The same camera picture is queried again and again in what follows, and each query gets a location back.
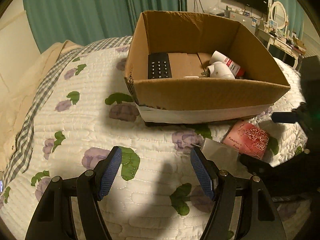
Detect pink rose box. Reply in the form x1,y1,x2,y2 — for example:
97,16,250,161
222,121,270,160

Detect white charger block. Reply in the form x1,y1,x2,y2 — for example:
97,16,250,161
192,138,239,168

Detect white bottle red cap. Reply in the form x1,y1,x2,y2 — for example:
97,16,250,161
209,50,245,78

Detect white vanity table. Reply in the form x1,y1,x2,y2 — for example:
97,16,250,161
255,27,303,70

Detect white rounded device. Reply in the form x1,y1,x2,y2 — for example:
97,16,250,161
201,61,235,79

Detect floral quilted bedspread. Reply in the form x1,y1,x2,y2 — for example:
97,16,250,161
0,36,311,240

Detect teal right curtain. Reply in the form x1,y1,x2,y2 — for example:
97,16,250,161
273,0,304,39

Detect teal curtain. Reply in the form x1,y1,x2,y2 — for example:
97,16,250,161
273,0,304,39
23,0,187,52

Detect white oval mirror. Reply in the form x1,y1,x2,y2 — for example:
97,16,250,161
269,1,289,30

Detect silver mini fridge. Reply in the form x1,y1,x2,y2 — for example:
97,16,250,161
225,7,258,34

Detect brown cardboard box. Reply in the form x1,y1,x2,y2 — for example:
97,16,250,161
124,11,290,124

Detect black remote control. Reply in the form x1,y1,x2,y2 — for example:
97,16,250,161
148,53,172,80

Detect beige blanket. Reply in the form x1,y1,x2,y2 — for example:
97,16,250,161
1,40,83,172

